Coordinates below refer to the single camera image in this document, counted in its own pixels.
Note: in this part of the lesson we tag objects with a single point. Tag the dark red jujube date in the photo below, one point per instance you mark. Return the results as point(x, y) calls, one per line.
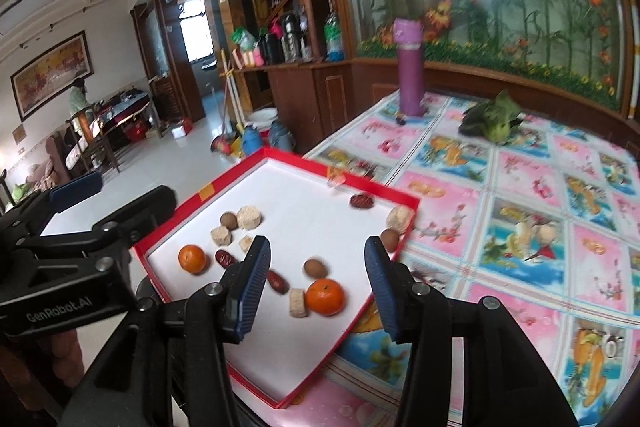
point(225, 259)

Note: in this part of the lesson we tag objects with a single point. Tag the framed wall painting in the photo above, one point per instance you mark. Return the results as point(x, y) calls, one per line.
point(50, 74)

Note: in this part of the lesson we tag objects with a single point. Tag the colourful fruit print tablecloth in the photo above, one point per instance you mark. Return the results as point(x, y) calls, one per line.
point(548, 223)

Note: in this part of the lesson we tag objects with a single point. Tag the brown longan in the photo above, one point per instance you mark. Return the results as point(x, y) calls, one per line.
point(315, 269)
point(390, 239)

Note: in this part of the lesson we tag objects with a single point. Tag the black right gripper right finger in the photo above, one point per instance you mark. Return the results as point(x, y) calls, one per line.
point(413, 312)

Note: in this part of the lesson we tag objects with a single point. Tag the beige cylindrical yam piece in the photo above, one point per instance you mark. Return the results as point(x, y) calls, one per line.
point(399, 219)

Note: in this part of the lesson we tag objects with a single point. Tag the blue thermos flask on floor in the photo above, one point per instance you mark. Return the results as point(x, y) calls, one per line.
point(251, 141)

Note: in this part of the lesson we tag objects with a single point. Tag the brown longan fruit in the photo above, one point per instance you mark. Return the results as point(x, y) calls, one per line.
point(229, 220)

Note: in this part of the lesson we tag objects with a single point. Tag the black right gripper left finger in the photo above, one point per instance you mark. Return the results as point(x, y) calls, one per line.
point(219, 313)

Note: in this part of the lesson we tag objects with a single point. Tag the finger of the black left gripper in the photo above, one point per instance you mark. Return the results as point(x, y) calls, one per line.
point(122, 228)
point(32, 215)

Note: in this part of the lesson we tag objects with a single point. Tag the green leafy vegetable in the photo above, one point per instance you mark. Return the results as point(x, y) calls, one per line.
point(492, 120)

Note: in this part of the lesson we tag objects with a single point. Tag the red white shallow box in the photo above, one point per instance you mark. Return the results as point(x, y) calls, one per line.
point(303, 217)

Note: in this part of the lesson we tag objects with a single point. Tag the beige yam piece in box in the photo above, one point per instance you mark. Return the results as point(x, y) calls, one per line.
point(221, 236)

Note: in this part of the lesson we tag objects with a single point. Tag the red jujube in box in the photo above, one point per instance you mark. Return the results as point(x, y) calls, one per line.
point(361, 201)

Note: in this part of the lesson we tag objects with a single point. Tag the green blue bottle on shelf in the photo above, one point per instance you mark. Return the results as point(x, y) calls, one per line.
point(334, 41)

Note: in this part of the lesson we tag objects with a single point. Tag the orange tangerine centre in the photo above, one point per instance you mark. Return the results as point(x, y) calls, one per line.
point(325, 297)

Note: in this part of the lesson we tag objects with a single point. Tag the purple thermos bottle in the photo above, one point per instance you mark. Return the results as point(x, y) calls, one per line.
point(409, 46)

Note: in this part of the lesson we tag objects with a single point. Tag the orange tangerine left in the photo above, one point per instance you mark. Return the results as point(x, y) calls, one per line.
point(192, 259)

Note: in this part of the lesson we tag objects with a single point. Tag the orange tangerine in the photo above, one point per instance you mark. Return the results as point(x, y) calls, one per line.
point(192, 259)
point(325, 297)

